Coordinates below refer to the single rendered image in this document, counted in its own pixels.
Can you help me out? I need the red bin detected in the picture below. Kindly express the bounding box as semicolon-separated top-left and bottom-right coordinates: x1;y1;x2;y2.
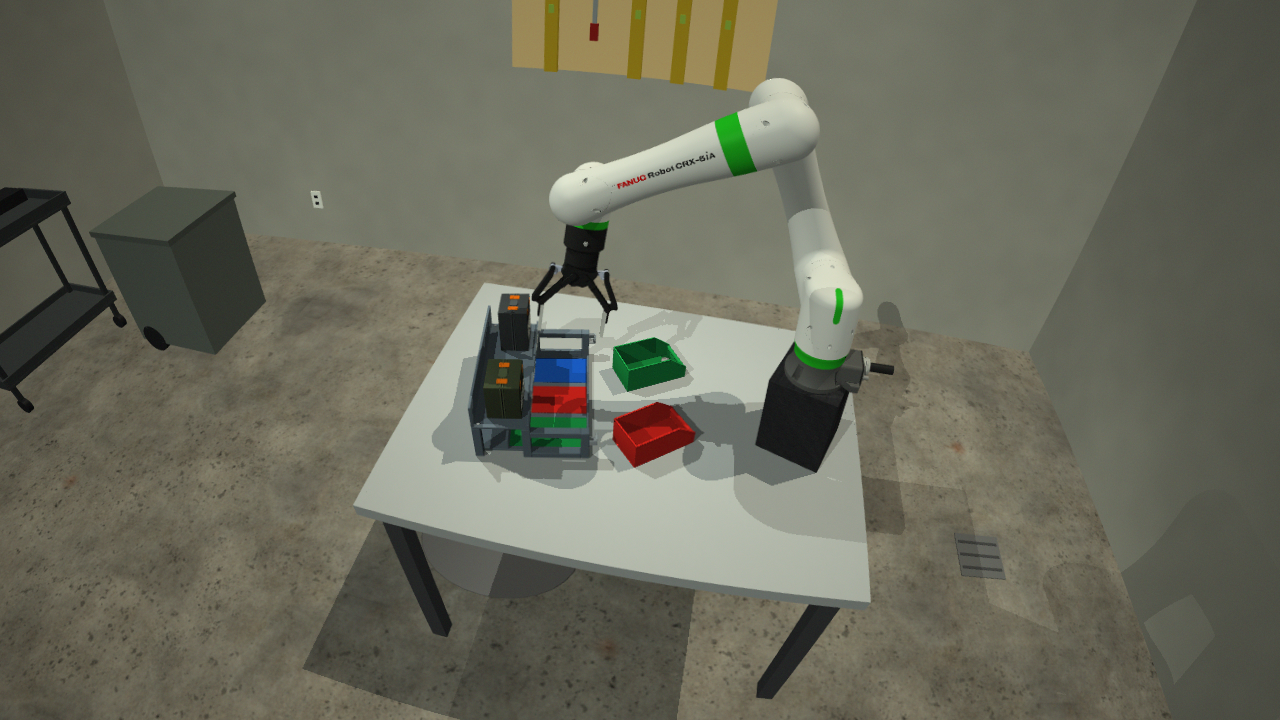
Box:
613;402;692;468

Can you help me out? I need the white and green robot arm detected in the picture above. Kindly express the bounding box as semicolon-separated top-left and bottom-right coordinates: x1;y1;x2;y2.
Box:
549;78;893;395

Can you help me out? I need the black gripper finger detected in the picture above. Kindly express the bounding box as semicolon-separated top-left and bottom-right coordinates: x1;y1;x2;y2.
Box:
582;269;618;338
531;263;576;331

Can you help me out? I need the green bin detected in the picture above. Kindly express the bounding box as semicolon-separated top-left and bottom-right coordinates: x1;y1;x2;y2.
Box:
612;337;684;392

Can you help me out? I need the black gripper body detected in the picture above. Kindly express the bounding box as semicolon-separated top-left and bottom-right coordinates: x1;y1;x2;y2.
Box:
561;249;599;288

